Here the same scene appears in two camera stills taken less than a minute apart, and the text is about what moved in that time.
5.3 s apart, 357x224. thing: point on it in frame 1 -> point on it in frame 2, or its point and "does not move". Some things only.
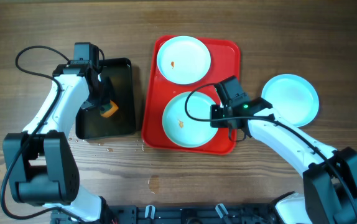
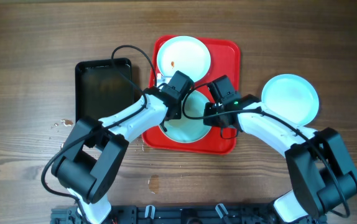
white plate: x=293 y=96 does not move
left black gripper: x=109 y=94 -> x=177 y=114
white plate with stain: x=183 y=60 does not move
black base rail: x=188 y=214 does not move
